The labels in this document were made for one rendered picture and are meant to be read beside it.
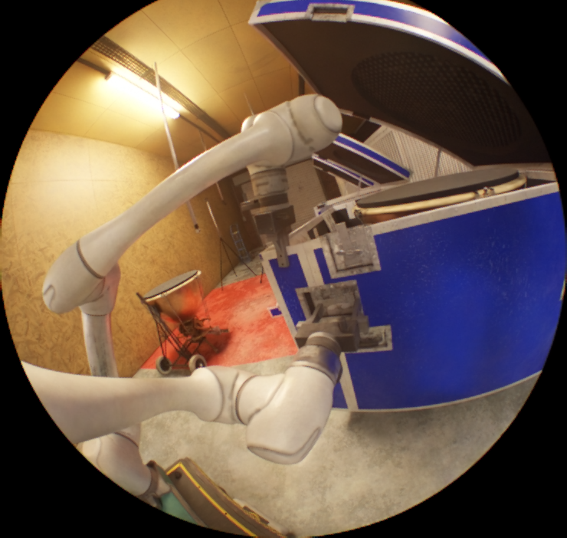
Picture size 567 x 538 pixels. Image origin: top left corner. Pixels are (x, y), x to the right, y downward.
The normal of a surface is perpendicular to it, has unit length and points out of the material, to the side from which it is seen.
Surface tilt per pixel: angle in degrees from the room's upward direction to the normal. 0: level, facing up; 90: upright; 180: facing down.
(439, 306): 90
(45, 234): 90
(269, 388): 8
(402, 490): 0
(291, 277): 90
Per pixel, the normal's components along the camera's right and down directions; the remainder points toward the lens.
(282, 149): 0.00, 0.86
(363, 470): -0.34, -0.92
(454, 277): -0.42, 0.34
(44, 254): 0.94, -0.31
